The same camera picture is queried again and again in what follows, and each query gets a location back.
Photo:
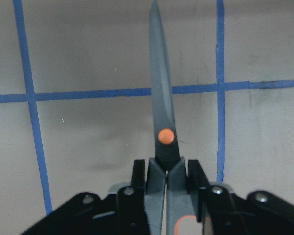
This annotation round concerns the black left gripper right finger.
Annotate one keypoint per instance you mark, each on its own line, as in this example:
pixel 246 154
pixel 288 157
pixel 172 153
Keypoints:
pixel 222 212

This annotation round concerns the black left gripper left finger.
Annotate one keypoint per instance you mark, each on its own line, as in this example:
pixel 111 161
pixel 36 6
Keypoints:
pixel 120 213

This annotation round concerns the grey orange scissors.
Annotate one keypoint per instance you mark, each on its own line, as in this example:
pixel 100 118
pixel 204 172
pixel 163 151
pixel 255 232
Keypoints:
pixel 173 184

